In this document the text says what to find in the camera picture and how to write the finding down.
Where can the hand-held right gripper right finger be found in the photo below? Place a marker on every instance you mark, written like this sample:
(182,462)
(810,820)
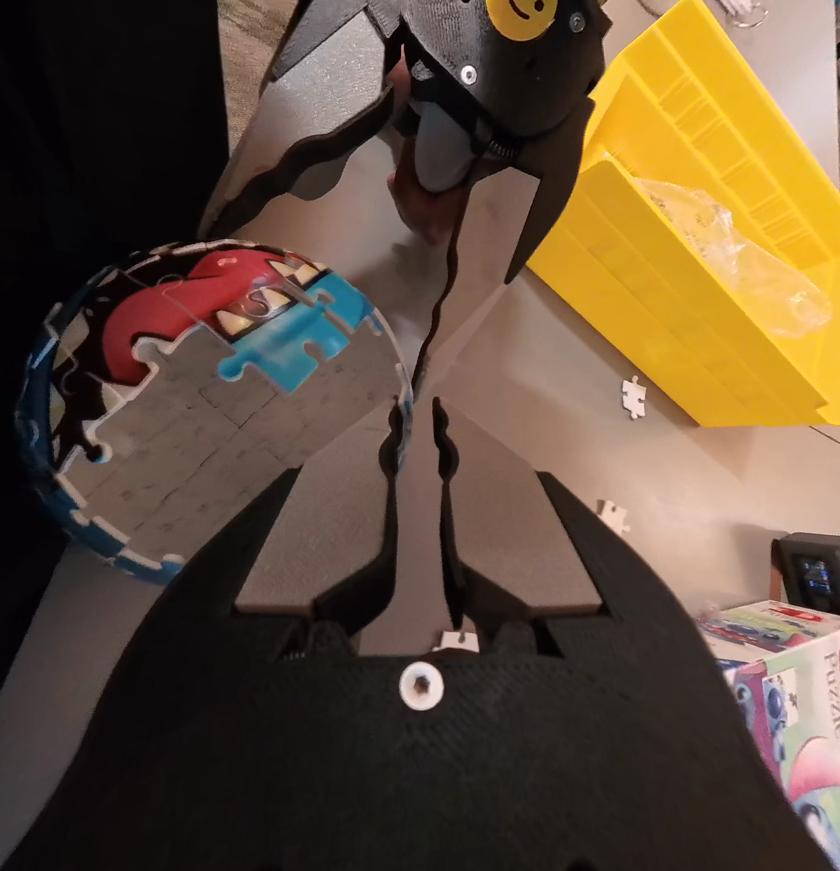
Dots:
(522,537)

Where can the white loose puzzle piece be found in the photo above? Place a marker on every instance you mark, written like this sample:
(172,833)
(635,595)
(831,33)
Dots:
(634,398)
(614,517)
(454,641)

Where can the yellow plastic bin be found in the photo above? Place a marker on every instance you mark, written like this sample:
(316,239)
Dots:
(665,306)

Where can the clear plastic bag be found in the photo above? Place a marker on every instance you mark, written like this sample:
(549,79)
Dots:
(733,258)

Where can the black device with screen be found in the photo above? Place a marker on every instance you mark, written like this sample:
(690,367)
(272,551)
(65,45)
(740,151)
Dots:
(811,571)

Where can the person's black top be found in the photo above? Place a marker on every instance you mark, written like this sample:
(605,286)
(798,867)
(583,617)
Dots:
(86,136)

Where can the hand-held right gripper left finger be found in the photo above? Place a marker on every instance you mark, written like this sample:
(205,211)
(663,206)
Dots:
(318,537)

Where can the blue monster puzzle ball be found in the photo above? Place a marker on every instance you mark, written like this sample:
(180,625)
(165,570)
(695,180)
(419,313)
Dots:
(188,422)

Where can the person's left hand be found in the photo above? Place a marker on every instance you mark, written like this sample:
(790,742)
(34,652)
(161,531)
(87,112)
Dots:
(430,214)

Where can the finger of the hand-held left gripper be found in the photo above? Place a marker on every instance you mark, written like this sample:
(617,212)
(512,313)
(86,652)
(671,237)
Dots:
(491,231)
(318,95)

